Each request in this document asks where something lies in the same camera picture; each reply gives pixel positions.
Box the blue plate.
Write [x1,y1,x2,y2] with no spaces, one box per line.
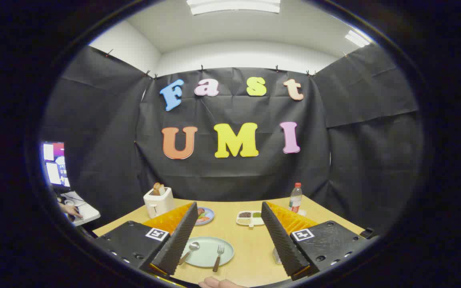
[196,207,215,226]

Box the computer monitor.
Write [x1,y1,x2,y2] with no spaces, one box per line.
[40,141,71,190]

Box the wooden-handled metal fork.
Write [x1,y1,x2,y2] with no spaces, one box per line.
[213,245,225,273]

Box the clear red-capped water bottle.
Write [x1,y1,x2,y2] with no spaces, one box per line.
[289,183,303,213]

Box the pale green plate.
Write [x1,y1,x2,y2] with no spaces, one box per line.
[182,236,235,268]

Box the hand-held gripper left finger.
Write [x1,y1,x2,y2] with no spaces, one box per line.
[94,202,199,276]

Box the wooden-handled metal spoon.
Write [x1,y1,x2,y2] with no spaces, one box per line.
[178,242,200,266]

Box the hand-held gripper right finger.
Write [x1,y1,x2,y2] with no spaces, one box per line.
[261,201,369,281]

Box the small ceiling light panel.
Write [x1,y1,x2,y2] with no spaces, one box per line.
[344,30,371,48]

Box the white side table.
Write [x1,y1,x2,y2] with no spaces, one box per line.
[60,191,101,226]

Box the white divided dish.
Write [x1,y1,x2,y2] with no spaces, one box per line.
[236,211,265,228]

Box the white toaster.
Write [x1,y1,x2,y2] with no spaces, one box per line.
[143,187,175,219]

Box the wide ceiling light panel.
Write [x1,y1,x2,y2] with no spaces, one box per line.
[186,0,281,16]

